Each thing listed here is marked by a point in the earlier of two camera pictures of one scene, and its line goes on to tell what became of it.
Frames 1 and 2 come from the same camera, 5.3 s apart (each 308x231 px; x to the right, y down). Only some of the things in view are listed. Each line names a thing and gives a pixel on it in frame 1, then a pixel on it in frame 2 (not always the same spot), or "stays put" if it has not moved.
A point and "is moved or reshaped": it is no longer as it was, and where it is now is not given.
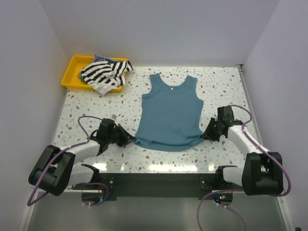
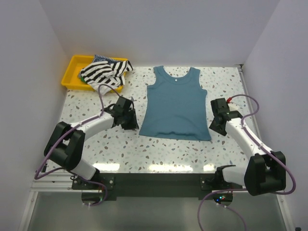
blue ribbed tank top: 170,117 is moved or reshaped
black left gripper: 126,137 -> 134,123
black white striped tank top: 104,76 stays put
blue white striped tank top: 99,57 stays put
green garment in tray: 82,79 stays put
